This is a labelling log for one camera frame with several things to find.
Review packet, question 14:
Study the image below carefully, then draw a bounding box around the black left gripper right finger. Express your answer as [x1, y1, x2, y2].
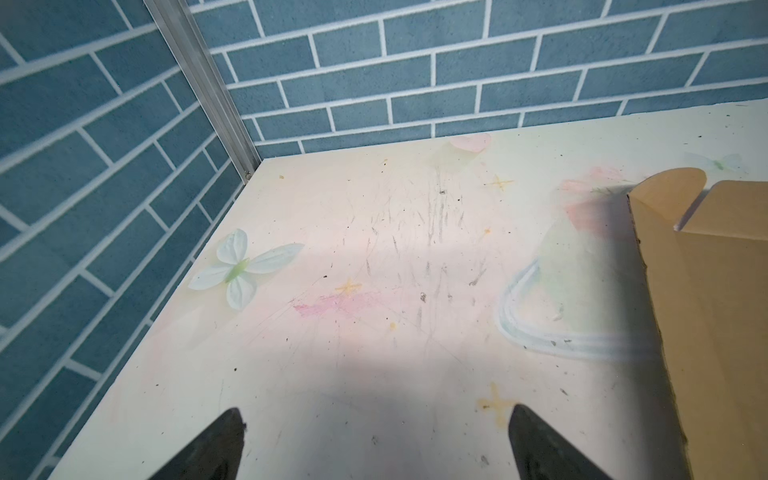
[508, 404, 610, 480]

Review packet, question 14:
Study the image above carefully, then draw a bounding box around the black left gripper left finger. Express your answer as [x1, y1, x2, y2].
[150, 407, 246, 480]

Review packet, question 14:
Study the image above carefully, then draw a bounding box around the brown cardboard paper box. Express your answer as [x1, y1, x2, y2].
[628, 168, 767, 479]

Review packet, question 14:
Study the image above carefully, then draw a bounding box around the aluminium left corner post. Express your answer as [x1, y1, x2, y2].
[144, 0, 262, 183]

